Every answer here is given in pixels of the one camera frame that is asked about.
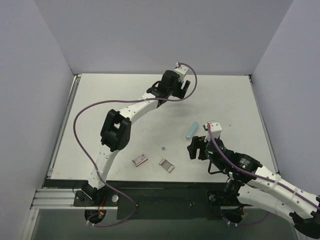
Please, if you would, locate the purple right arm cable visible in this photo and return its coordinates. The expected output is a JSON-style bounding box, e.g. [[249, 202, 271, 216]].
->
[[206, 123, 320, 227]]

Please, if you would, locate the red white staple box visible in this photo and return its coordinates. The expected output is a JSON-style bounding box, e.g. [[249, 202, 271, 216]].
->
[[132, 154, 148, 167]]

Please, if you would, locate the aluminium frame rail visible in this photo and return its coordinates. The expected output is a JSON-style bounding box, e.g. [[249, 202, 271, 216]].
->
[[29, 187, 78, 210]]

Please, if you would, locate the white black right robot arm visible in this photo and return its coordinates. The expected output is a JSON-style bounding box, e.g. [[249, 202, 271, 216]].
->
[[187, 136, 320, 239]]

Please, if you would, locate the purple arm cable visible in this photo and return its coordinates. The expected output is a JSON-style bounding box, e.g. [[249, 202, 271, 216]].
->
[[206, 123, 320, 227], [73, 61, 198, 228]]

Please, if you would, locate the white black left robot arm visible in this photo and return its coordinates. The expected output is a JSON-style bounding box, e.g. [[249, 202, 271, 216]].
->
[[82, 65, 190, 206]]

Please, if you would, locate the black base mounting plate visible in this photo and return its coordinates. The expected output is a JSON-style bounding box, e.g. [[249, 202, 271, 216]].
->
[[44, 178, 286, 222]]

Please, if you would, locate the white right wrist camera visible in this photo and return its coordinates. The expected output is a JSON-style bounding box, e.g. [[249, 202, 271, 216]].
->
[[203, 120, 223, 142]]

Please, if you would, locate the light blue white stapler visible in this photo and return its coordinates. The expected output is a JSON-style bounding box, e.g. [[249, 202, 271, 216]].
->
[[185, 121, 199, 140]]

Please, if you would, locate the black looped cable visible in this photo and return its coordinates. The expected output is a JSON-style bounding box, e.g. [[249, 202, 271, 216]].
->
[[207, 159, 231, 176]]

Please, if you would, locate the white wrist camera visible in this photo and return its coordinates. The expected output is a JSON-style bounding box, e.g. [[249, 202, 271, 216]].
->
[[173, 62, 189, 83], [203, 120, 223, 142]]

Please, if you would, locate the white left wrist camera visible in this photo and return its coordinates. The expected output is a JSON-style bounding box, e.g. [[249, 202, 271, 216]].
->
[[173, 62, 189, 83]]

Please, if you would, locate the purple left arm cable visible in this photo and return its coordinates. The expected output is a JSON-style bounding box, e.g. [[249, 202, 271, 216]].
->
[[73, 61, 198, 228]]

